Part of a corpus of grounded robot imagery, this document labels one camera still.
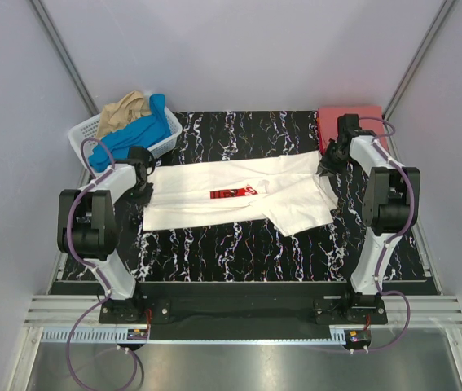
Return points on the beige t-shirt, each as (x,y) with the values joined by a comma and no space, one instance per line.
(116,116)

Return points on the folded pink t-shirt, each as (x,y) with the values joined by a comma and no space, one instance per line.
(370,110)

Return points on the blue t-shirt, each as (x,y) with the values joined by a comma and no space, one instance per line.
(144,132)

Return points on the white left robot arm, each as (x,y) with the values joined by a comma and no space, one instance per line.
(87,226)

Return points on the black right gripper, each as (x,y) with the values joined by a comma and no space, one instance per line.
(330,169)

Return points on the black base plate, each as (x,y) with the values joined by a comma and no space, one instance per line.
(262,307)

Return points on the white Coca-Cola t-shirt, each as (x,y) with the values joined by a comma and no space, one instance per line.
(286,190)

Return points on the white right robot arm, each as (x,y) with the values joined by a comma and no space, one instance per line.
(391,198)

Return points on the aluminium frame rail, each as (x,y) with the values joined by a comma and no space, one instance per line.
(61,311)

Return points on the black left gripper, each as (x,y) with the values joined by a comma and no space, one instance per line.
(145,199)

